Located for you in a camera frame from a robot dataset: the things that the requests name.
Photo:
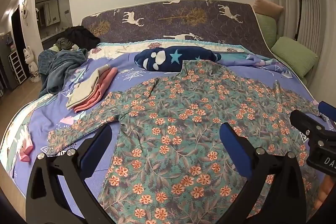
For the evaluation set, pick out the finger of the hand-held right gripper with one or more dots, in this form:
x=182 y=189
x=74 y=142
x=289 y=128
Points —
x=327 y=111
x=307 y=120

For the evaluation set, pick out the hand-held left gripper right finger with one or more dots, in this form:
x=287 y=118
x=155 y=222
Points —
x=231 y=140

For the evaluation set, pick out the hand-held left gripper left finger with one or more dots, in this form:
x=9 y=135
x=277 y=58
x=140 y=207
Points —
x=101 y=145

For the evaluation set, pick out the teal floral shirt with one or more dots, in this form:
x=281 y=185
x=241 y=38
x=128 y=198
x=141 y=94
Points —
x=183 y=119

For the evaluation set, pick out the person's right hand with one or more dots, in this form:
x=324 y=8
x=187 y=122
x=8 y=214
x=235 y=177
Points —
x=325 y=188

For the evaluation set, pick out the folded beige cloth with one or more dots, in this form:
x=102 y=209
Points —
x=86 y=87

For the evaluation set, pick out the folded pink cloth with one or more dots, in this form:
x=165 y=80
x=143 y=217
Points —
x=105 y=85

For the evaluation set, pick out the large green cushion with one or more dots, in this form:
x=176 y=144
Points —
x=294 y=56

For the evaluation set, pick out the purple printed bed sheet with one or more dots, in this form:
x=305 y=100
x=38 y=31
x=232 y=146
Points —
x=126 y=79

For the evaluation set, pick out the pink socks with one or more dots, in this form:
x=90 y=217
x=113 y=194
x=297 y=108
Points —
x=26 y=148

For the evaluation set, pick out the teal blanket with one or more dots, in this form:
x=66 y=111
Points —
x=61 y=66

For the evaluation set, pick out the white patterned quilt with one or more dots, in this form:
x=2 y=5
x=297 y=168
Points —
x=123 y=49

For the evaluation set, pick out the small green cushion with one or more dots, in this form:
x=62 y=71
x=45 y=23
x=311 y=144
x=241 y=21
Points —
x=266 y=27

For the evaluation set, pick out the navy star pillow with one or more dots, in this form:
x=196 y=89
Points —
x=168 y=58

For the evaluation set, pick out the olive garment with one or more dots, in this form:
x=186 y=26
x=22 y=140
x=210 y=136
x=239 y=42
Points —
x=64 y=43

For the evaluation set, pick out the white cat figurine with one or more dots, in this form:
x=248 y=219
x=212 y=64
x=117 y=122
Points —
x=31 y=61

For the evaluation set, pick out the black garment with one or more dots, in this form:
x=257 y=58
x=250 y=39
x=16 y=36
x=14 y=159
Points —
x=80 y=36

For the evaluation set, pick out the beige cushion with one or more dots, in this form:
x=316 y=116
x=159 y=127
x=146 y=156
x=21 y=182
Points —
x=267 y=6

